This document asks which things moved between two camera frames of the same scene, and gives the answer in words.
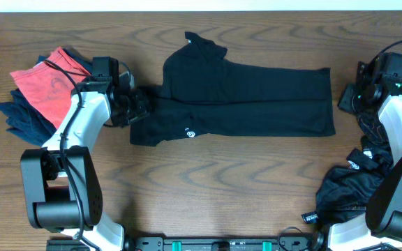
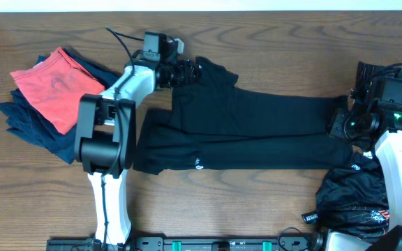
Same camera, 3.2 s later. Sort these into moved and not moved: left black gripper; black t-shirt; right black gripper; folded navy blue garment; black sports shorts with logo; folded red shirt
Moved: right black gripper; left black gripper; black t-shirt
Not moved: black sports shorts with logo; folded navy blue garment; folded red shirt
